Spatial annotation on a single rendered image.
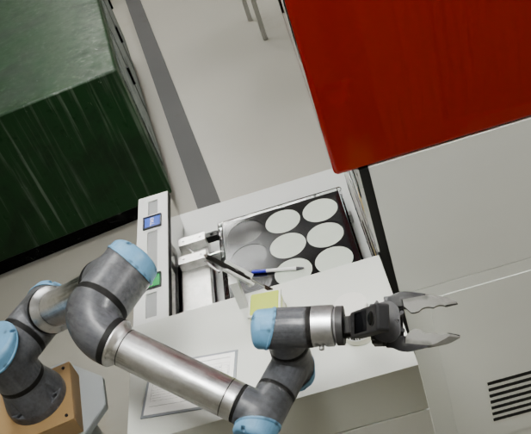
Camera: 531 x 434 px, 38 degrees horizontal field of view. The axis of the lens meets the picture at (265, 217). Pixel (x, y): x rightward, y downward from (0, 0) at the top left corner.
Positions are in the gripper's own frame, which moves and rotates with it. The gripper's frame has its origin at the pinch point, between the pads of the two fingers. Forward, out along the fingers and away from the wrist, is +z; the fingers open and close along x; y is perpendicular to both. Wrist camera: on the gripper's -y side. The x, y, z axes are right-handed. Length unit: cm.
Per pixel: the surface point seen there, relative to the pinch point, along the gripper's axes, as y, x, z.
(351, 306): 22.1, -6.2, -19.3
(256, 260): 59, -25, -48
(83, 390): 50, 8, -92
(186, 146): 254, -136, -134
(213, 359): 31, 3, -51
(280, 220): 67, -38, -43
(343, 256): 55, -24, -24
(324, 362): 26.9, 4.6, -25.9
